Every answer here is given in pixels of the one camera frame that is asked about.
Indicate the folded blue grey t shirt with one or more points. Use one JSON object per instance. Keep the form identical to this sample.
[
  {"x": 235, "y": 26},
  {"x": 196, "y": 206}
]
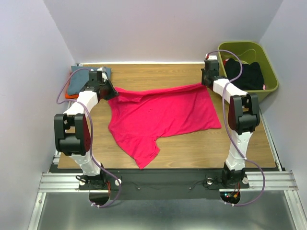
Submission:
[{"x": 81, "y": 76}]

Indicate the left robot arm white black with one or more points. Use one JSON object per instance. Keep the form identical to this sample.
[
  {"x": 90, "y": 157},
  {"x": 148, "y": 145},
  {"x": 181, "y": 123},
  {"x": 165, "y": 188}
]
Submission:
[{"x": 74, "y": 129}]

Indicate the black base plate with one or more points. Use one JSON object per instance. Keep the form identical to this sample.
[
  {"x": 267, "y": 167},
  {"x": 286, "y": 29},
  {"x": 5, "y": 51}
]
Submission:
[{"x": 162, "y": 184}]

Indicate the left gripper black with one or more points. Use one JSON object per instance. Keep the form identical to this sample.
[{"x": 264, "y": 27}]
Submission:
[{"x": 112, "y": 92}]

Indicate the black t shirt in bin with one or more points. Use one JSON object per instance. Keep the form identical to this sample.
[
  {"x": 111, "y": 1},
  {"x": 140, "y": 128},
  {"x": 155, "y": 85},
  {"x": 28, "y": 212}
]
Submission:
[{"x": 251, "y": 78}]

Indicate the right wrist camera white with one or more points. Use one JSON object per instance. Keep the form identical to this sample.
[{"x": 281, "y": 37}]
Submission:
[{"x": 210, "y": 57}]

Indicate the pink red t shirt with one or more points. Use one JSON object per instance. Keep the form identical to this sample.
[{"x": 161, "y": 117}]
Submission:
[{"x": 139, "y": 119}]

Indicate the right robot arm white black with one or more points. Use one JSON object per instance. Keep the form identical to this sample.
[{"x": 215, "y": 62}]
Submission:
[{"x": 240, "y": 123}]

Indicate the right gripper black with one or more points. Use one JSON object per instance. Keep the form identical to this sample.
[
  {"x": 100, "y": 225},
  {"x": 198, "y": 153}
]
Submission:
[{"x": 203, "y": 82}]

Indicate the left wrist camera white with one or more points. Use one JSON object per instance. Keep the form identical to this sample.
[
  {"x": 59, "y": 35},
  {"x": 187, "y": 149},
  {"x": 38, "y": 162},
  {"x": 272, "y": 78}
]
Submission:
[{"x": 104, "y": 74}]

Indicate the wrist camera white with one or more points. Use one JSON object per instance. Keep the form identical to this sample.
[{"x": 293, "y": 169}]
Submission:
[
  {"x": 210, "y": 57},
  {"x": 104, "y": 74}
]

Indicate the folded orange t shirt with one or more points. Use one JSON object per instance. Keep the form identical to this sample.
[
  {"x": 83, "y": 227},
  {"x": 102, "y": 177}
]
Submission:
[{"x": 72, "y": 89}]

